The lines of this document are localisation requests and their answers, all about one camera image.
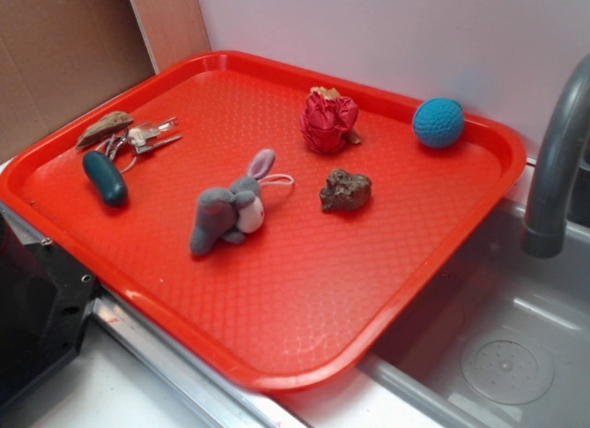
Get red plastic tray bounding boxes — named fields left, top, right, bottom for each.
left=1, top=52, right=526, bottom=392

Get brown lumpy rock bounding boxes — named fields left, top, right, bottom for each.
left=319, top=169, right=372, bottom=212

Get grey plush bunny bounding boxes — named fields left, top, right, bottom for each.
left=189, top=149, right=294, bottom=256

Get crumpled red cloth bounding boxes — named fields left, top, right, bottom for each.
left=300, top=87, right=360, bottom=154

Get blue textured ball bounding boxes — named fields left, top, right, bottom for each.
left=412, top=98, right=466, bottom=149

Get dark teal oval fob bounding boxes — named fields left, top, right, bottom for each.
left=82, top=151, right=128, bottom=208

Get brown wood piece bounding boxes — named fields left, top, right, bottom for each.
left=76, top=111, right=134, bottom=149

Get grey plastic sink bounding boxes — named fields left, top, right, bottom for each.
left=360, top=201, right=589, bottom=427

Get grey sink faucet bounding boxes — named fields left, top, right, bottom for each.
left=521, top=57, right=589, bottom=258

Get black metal block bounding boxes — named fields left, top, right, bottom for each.
left=1, top=219, right=98, bottom=412

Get brown cardboard panel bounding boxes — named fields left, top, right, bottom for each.
left=1, top=0, right=209, bottom=161

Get silver keys on ring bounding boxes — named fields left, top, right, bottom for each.
left=95, top=117, right=183, bottom=173

